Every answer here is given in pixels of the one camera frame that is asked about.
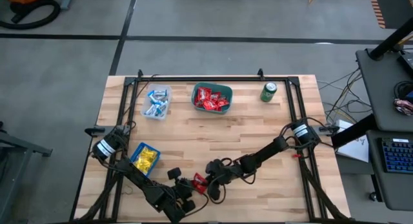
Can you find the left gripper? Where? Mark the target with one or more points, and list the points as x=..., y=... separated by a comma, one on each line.
x=185, y=191

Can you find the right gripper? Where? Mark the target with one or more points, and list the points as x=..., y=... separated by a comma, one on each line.
x=230, y=174

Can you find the red Skittles candy pack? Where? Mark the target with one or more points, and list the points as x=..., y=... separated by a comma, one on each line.
x=199, y=104
x=210, y=106
x=215, y=96
x=198, y=179
x=223, y=103
x=202, y=94
x=220, y=108

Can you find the yellow Sour Patch candy pack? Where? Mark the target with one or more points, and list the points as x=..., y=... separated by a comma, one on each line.
x=151, y=152
x=146, y=159
x=140, y=163
x=147, y=169

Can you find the blue white candy pack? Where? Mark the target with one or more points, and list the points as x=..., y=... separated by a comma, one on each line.
x=157, y=102
x=155, y=111
x=159, y=94
x=150, y=95
x=149, y=111
x=163, y=107

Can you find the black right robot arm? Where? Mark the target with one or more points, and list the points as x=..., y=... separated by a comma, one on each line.
x=267, y=151

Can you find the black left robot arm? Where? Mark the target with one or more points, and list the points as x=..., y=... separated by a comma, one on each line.
x=142, y=185

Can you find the blue plastic basket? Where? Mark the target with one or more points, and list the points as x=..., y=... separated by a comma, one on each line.
x=151, y=146

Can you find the clear plastic container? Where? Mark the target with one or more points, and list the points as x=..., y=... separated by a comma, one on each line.
x=144, y=114

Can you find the red zip tie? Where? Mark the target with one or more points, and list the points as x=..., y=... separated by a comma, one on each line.
x=297, y=155

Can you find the teal plastic bin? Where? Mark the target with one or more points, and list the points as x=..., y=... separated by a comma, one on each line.
x=227, y=90

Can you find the green Sprite can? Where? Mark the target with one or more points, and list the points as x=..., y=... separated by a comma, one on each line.
x=268, y=92

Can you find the white paper sheet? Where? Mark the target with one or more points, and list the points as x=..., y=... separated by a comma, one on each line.
x=355, y=149

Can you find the black desk leg bar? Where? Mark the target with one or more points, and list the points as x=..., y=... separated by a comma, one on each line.
x=355, y=131

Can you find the black caster wheel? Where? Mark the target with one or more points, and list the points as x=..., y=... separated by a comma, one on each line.
x=373, y=197

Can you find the grey metal cart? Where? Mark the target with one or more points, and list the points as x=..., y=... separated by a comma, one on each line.
x=19, y=146

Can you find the grey office desk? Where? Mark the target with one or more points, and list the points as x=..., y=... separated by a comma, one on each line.
x=380, y=88
x=393, y=191

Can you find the black backlit keyboard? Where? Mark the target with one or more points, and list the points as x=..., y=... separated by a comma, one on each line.
x=398, y=154

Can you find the pink patterned pouch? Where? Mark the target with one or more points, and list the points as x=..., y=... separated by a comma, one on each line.
x=403, y=107

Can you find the black monitor stand pole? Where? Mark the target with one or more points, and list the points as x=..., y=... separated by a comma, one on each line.
x=392, y=40

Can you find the dark floor mat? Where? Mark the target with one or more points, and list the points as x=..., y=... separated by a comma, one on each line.
x=400, y=7

